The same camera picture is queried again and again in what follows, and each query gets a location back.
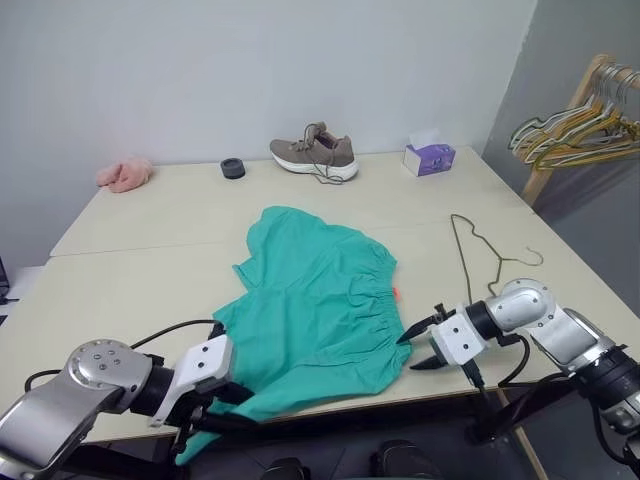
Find dark rounded shape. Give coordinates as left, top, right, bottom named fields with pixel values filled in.
left=369, top=439, right=427, bottom=480
left=261, top=456, right=312, bottom=480

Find black stand bar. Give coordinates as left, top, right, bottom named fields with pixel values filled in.
left=465, top=377, right=594, bottom=445

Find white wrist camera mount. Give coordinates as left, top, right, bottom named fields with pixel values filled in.
left=429, top=304, right=495, bottom=370
left=148, top=333, right=236, bottom=427

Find pink plush cloth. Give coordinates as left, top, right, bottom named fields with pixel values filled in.
left=95, top=155, right=154, bottom=195

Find black round ring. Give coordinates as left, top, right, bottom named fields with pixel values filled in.
left=219, top=157, right=249, bottom=181

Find taupe sneaker with white sole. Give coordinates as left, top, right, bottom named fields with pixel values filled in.
left=269, top=121, right=361, bottom=187

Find black device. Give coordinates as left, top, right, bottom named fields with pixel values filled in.
left=0, top=256, right=22, bottom=307

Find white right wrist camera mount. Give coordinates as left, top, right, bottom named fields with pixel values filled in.
left=429, top=304, right=495, bottom=370

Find wooden clothes rack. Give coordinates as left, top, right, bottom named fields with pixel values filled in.
left=521, top=53, right=640, bottom=207

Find dark wire hanger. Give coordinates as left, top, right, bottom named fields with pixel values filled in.
left=449, top=213, right=546, bottom=306

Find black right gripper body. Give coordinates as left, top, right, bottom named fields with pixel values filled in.
left=425, top=301, right=458, bottom=359

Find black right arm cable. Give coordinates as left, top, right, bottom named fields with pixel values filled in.
left=462, top=333, right=591, bottom=396

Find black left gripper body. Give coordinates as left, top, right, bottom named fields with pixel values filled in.
left=188, top=378, right=255, bottom=427

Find green shorts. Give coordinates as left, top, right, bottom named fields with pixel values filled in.
left=174, top=204, right=414, bottom=467

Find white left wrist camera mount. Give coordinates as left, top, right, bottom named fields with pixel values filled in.
left=148, top=333, right=236, bottom=427

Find wooden table leg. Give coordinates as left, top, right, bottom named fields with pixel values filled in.
left=496, top=388, right=550, bottom=480

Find yellow wire hanger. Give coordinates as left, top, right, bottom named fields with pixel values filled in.
left=528, top=94, right=640, bottom=174
left=522, top=82, right=640, bottom=160

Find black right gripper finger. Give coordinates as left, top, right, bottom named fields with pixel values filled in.
left=409, top=351, right=445, bottom=372
left=396, top=311, right=441, bottom=345

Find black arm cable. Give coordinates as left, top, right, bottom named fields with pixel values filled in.
left=462, top=333, right=591, bottom=396
left=23, top=319, right=216, bottom=396

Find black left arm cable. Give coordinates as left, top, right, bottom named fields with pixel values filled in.
left=23, top=319, right=216, bottom=396

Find purple white tissue box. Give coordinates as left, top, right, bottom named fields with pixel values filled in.
left=402, top=128, right=458, bottom=178

